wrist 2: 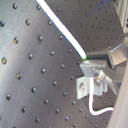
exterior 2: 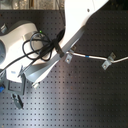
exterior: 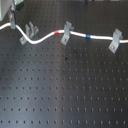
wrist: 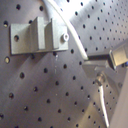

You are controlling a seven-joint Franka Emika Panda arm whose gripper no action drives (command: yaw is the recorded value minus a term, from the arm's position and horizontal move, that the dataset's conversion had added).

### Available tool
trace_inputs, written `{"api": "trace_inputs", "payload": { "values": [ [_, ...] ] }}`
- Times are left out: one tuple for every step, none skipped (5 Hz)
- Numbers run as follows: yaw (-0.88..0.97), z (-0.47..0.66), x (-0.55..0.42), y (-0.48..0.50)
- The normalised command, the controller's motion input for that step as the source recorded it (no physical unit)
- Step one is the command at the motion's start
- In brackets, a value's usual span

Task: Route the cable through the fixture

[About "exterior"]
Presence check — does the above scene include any left grey cable clip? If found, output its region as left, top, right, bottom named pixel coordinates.
left=20, top=23, right=39, bottom=45

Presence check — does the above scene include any right grey cable clip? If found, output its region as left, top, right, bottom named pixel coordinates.
left=109, top=29, right=123, bottom=53

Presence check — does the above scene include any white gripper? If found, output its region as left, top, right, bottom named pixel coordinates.
left=0, top=0, right=24, bottom=29

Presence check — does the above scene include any grey cable clip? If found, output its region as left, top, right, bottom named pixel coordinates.
left=61, top=21, right=74, bottom=45
left=109, top=29, right=123, bottom=53
left=20, top=23, right=39, bottom=45

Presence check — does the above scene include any white cable with coloured marks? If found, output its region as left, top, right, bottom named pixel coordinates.
left=0, top=23, right=128, bottom=45

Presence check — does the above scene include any middle grey cable clip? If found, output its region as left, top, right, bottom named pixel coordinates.
left=61, top=21, right=74, bottom=45

